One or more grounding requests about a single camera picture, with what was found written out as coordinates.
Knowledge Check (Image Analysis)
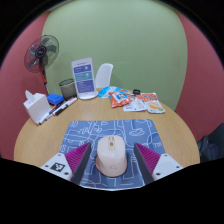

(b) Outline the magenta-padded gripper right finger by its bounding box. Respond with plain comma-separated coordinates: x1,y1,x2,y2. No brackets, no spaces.
133,142,185,185

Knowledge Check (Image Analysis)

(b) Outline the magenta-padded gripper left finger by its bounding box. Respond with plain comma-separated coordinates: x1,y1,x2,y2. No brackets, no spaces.
39,142,93,185

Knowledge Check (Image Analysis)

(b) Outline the cream white computer mouse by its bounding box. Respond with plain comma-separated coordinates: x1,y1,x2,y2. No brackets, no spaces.
95,134,129,178

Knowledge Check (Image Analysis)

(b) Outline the blue patterned mouse pad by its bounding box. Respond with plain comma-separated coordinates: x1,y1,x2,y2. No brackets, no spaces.
56,118,167,192

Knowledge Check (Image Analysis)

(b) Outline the red-capped whiteboard marker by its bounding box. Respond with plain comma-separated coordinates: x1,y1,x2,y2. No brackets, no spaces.
42,103,63,122
49,99,75,116

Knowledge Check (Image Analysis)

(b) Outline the orange and white snack packet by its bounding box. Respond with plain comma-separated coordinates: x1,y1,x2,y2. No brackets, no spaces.
139,92,166,115

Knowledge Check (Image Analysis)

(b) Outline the blue whiteboard eraser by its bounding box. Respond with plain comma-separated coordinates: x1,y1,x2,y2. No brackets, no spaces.
46,93,65,107

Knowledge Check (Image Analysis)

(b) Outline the white tissue box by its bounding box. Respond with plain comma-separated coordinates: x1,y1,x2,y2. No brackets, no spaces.
23,89,52,125

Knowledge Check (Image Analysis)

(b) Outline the dark mesh pen cup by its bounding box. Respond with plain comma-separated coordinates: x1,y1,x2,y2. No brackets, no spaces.
58,78,78,101

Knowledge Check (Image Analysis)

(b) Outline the light blue snack packet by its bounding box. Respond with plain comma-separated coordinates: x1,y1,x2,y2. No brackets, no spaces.
97,85,118,100

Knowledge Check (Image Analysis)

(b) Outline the white and blue table sign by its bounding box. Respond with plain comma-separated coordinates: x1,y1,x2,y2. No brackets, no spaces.
70,57,99,101

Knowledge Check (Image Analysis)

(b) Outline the white chair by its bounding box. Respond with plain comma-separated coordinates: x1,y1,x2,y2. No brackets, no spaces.
94,62,114,90

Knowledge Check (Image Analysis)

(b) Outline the black standing fan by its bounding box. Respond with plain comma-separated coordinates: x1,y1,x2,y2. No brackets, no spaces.
23,34,60,96

